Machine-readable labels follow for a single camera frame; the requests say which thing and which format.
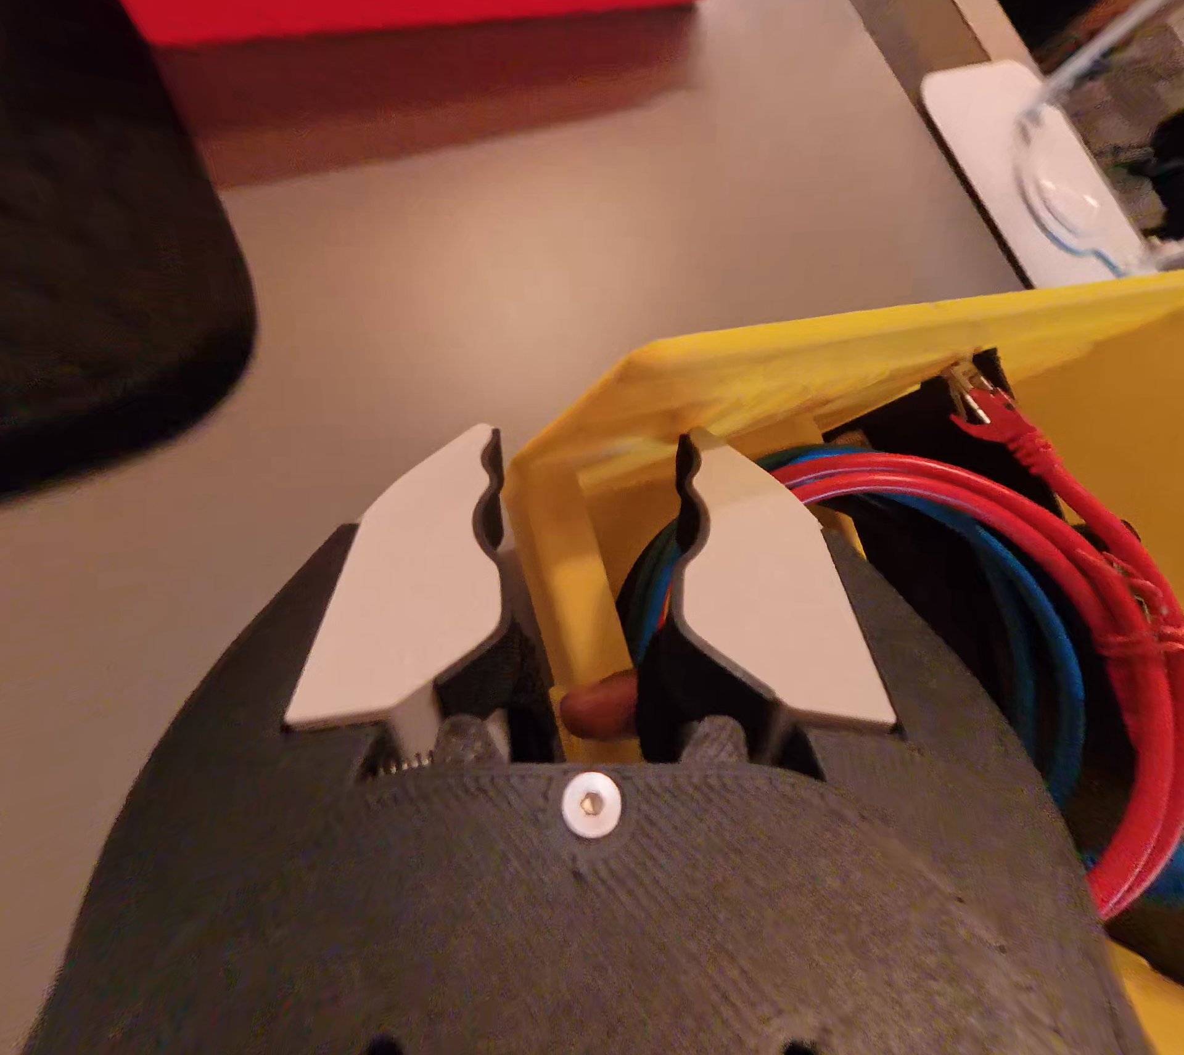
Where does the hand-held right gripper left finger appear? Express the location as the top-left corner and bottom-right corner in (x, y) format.
(284, 422), (515, 754)

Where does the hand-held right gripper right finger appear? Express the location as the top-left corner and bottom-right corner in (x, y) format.
(671, 425), (899, 760)

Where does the yellow plastic bin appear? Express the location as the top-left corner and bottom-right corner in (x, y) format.
(504, 270), (1184, 1055)

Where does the blue ethernet cable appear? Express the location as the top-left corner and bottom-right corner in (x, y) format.
(649, 444), (1088, 806)

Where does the red ethernet cable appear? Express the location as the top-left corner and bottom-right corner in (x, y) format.
(773, 383), (1184, 921)

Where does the person's right hand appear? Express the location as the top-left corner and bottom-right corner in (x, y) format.
(561, 670), (641, 742)

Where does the black bin divider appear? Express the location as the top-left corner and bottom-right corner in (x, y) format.
(824, 347), (1066, 518)

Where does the black textured wrist pad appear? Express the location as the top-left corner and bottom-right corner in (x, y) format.
(0, 0), (259, 500)

